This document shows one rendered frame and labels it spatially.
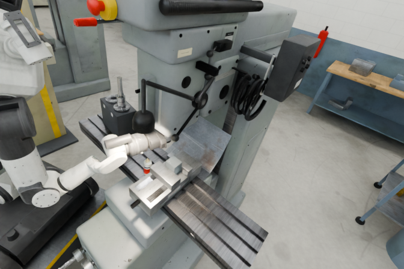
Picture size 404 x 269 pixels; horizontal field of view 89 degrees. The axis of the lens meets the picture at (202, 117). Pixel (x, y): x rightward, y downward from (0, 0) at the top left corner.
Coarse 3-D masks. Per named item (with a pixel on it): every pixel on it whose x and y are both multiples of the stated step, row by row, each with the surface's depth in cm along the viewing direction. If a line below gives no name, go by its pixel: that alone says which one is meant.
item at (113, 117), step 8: (112, 96) 125; (104, 104) 121; (112, 104) 121; (128, 104) 121; (104, 112) 126; (112, 112) 115; (120, 112) 116; (128, 112) 117; (104, 120) 131; (112, 120) 119; (120, 120) 115; (128, 120) 119; (112, 128) 124; (120, 128) 118; (128, 128) 123
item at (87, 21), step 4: (76, 20) 53; (80, 20) 54; (84, 20) 54; (88, 20) 55; (92, 20) 56; (96, 20) 57; (100, 20) 58; (104, 20) 59; (108, 20) 60; (112, 20) 60; (116, 20) 61; (120, 20) 62; (76, 24) 54; (80, 24) 54; (84, 24) 55; (88, 24) 55; (92, 24) 56; (96, 24) 57
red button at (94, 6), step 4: (88, 0) 45; (92, 0) 45; (96, 0) 45; (88, 4) 45; (92, 4) 45; (96, 4) 45; (100, 4) 46; (104, 4) 47; (88, 8) 46; (92, 8) 45; (96, 8) 45; (100, 8) 47; (104, 8) 47; (92, 12) 46; (96, 12) 46
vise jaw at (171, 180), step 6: (156, 162) 101; (150, 168) 98; (156, 168) 98; (162, 168) 99; (168, 168) 100; (156, 174) 97; (162, 174) 96; (168, 174) 97; (174, 174) 97; (162, 180) 95; (168, 180) 94; (174, 180) 95; (168, 186) 94; (174, 186) 95
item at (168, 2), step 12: (168, 0) 41; (180, 0) 44; (192, 0) 47; (204, 0) 50; (216, 0) 53; (228, 0) 58; (240, 0) 62; (252, 0) 69; (168, 12) 42; (180, 12) 45; (192, 12) 48; (204, 12) 51; (216, 12) 55; (228, 12) 59; (240, 12) 65
